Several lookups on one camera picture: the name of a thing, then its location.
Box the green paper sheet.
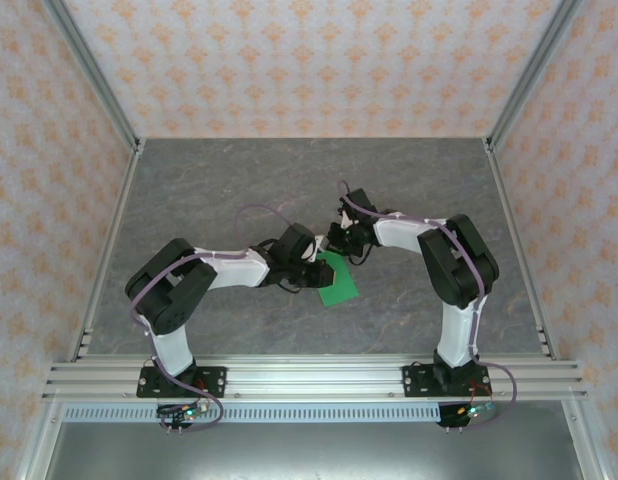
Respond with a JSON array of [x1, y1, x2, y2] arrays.
[[316, 249, 360, 308]]

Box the grey metal sheet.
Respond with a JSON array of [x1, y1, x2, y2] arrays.
[[43, 422, 585, 480]]

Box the aluminium cross beam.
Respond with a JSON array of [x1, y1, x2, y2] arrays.
[[41, 355, 589, 401]]

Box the left small circuit board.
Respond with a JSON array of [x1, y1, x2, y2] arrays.
[[156, 402, 210, 421]]

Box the small circuit board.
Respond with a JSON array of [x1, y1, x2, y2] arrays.
[[156, 402, 210, 421], [456, 402, 495, 419]]

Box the right small circuit board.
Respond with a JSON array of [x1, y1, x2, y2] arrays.
[[456, 402, 495, 419]]

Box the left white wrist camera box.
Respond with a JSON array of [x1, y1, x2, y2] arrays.
[[301, 235, 329, 263]]

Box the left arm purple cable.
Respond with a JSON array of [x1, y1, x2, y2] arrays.
[[127, 203, 225, 435]]

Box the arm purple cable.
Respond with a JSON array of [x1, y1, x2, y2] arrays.
[[127, 203, 225, 435], [336, 179, 519, 431]]

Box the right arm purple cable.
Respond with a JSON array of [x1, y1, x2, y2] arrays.
[[336, 179, 519, 431]]

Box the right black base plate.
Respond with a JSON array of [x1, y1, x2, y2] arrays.
[[402, 364, 492, 400]]

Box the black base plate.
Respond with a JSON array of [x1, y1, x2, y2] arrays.
[[136, 366, 228, 400], [402, 364, 492, 400]]

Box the grey slotted cable duct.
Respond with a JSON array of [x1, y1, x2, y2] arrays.
[[62, 404, 443, 424]]

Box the right aluminium side rail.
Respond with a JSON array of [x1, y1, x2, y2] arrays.
[[483, 142, 560, 362]]

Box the aluminium side rail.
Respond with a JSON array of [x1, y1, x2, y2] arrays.
[[483, 142, 560, 362], [66, 142, 146, 364]]

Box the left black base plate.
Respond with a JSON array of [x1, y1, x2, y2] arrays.
[[136, 366, 228, 400]]

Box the left aluminium side rail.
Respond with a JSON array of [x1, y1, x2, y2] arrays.
[[66, 142, 146, 364]]

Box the right aluminium corner post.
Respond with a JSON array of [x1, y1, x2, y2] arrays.
[[483, 0, 588, 154]]

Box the aluminium corner post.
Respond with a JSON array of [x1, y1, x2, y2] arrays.
[[483, 0, 588, 154], [41, 0, 143, 154]]

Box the left aluminium corner post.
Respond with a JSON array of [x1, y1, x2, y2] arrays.
[[41, 0, 143, 154]]

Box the right aluminium frame leg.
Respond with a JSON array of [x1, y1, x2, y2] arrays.
[[561, 399, 613, 480]]

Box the aluminium frame leg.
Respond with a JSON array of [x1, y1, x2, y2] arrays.
[[561, 399, 613, 480], [13, 399, 65, 480]]

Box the left aluminium frame leg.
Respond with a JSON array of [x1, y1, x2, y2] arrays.
[[13, 399, 65, 480]]

